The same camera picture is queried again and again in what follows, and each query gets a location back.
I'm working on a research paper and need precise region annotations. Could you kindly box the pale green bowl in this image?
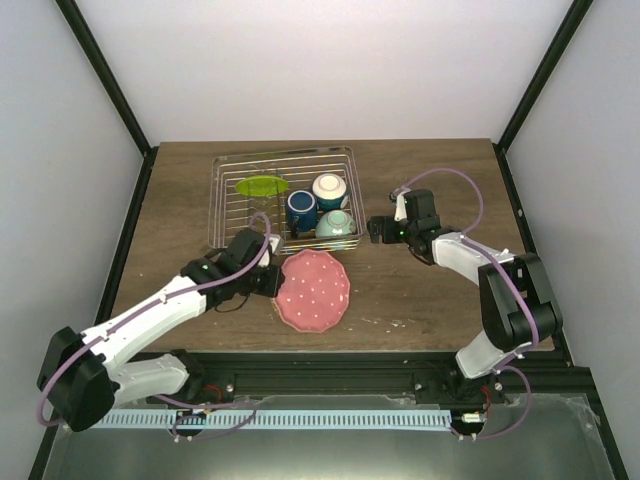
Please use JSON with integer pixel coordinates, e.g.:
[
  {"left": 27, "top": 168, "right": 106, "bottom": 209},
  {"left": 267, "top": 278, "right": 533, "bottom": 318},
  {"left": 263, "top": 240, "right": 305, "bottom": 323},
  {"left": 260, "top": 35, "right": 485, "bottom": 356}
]
[{"left": 315, "top": 210, "right": 357, "bottom": 239}]

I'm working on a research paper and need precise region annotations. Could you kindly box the pink scalloped plate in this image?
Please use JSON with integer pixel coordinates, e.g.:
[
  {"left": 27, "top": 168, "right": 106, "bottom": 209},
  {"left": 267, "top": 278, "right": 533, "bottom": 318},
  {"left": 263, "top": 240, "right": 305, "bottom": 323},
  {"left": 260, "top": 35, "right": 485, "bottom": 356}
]
[{"left": 273, "top": 249, "right": 351, "bottom": 333}]

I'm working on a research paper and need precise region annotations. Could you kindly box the white and teal bowl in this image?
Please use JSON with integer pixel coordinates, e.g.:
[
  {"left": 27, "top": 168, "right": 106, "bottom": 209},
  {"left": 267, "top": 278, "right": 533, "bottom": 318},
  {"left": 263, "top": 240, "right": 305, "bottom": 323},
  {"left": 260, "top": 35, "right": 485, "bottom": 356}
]
[{"left": 311, "top": 173, "right": 349, "bottom": 212}]

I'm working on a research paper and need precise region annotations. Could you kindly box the chrome wire dish rack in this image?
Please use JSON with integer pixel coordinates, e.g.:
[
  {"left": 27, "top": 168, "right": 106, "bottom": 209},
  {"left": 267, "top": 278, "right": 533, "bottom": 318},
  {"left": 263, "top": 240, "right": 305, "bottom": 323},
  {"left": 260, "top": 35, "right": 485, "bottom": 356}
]
[{"left": 208, "top": 146, "right": 366, "bottom": 255}]

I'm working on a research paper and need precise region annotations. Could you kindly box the dark blue mug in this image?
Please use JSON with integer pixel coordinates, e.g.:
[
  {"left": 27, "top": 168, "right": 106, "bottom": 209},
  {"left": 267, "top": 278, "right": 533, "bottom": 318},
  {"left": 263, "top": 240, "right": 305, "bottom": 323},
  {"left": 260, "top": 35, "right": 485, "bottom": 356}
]
[{"left": 285, "top": 190, "right": 318, "bottom": 239}]

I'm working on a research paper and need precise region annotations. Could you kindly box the lime green plate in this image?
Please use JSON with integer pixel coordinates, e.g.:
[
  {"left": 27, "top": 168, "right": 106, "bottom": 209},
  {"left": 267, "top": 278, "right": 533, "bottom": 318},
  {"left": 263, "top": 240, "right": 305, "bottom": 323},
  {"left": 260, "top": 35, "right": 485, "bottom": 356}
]
[{"left": 235, "top": 175, "right": 289, "bottom": 197}]

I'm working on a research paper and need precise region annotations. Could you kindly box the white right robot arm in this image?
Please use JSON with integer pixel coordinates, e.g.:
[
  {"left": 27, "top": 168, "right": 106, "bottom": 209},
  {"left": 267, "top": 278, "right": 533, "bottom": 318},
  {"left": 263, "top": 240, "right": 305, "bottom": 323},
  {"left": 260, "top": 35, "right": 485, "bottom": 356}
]
[{"left": 367, "top": 189, "right": 563, "bottom": 403}]

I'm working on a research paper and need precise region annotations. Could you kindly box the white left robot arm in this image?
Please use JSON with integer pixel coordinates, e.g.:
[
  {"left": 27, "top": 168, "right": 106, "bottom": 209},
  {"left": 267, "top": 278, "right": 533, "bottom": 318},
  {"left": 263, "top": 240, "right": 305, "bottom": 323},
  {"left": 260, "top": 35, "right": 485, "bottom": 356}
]
[{"left": 37, "top": 228, "right": 284, "bottom": 432}]

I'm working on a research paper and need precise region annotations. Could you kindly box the light blue slotted strip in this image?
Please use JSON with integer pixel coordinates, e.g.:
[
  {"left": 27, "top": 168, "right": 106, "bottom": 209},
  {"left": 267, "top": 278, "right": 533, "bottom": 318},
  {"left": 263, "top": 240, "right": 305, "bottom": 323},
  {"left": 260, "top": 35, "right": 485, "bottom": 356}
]
[{"left": 94, "top": 409, "right": 452, "bottom": 432}]

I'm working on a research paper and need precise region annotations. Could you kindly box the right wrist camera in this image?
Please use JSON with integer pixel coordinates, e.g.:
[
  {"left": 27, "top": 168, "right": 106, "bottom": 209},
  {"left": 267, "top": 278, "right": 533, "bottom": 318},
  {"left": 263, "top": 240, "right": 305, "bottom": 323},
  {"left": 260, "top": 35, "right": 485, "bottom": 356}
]
[{"left": 390, "top": 187, "right": 411, "bottom": 222}]

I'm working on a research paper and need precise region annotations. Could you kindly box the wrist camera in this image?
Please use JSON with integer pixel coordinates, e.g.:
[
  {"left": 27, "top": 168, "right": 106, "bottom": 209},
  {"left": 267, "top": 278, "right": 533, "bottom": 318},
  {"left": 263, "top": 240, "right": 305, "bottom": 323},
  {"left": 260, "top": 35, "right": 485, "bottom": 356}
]
[
  {"left": 269, "top": 234, "right": 283, "bottom": 256},
  {"left": 390, "top": 187, "right": 411, "bottom": 222}
]

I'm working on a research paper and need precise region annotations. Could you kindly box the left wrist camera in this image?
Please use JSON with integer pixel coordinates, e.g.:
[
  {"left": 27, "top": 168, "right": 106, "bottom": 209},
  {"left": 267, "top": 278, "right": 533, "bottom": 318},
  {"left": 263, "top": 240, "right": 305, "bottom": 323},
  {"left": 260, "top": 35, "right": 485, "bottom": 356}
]
[{"left": 269, "top": 234, "right": 283, "bottom": 256}]

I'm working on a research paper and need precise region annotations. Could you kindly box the black right frame post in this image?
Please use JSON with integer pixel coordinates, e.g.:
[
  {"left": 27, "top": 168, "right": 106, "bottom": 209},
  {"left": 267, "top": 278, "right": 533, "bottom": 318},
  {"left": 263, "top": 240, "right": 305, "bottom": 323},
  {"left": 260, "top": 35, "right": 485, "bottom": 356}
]
[{"left": 498, "top": 0, "right": 596, "bottom": 149}]

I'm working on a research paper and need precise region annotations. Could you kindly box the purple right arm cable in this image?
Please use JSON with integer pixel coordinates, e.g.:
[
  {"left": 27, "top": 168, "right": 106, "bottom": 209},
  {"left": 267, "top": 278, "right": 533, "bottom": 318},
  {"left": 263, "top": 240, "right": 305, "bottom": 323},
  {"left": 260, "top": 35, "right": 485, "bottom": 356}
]
[{"left": 392, "top": 167, "right": 541, "bottom": 443}]

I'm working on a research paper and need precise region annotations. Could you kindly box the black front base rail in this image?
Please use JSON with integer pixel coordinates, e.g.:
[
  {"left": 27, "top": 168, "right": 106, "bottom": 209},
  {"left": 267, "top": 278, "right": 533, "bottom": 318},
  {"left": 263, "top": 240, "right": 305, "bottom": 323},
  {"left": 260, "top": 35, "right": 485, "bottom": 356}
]
[{"left": 177, "top": 351, "right": 599, "bottom": 406}]

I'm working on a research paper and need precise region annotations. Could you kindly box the black aluminium frame post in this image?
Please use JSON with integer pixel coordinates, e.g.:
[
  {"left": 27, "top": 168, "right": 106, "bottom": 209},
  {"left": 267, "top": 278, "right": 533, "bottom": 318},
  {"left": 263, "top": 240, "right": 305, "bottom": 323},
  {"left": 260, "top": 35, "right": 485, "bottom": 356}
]
[{"left": 53, "top": 0, "right": 152, "bottom": 156}]

